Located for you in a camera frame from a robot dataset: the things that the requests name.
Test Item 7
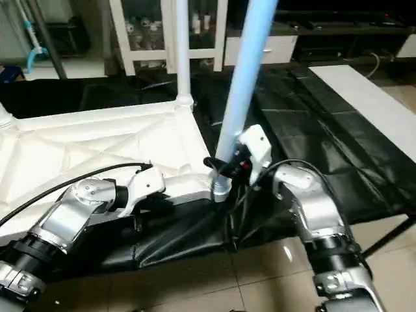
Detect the white plastic table top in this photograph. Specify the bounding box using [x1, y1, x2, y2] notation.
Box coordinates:
[0, 103, 225, 238]

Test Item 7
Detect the white plastic table leg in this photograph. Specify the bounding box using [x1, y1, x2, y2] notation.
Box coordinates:
[174, 0, 196, 109]
[0, 104, 15, 129]
[211, 0, 280, 203]

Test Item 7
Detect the black mat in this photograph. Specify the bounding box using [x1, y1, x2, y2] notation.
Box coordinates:
[0, 62, 416, 274]

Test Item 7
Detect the white drawer unit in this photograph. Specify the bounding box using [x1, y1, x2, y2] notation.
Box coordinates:
[224, 34, 300, 67]

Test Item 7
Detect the white flat panel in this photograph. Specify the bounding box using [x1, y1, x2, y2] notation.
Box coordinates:
[309, 64, 416, 163]

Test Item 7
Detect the white glass-door cabinet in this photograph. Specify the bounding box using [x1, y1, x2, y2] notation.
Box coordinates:
[109, 0, 229, 75]

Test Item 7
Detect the blue box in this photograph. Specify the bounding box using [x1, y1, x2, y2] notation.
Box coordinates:
[0, 66, 25, 84]

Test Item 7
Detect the dark metal stand pole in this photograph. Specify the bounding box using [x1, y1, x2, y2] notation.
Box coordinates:
[26, 0, 69, 80]

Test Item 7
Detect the teal and white pole tool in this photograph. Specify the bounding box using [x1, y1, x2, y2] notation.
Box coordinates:
[18, 0, 49, 73]

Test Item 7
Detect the black metal frame leg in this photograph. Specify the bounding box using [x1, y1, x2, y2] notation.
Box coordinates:
[361, 216, 416, 257]

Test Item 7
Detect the grey floor cable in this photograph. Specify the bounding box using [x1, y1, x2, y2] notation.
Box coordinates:
[344, 52, 384, 80]

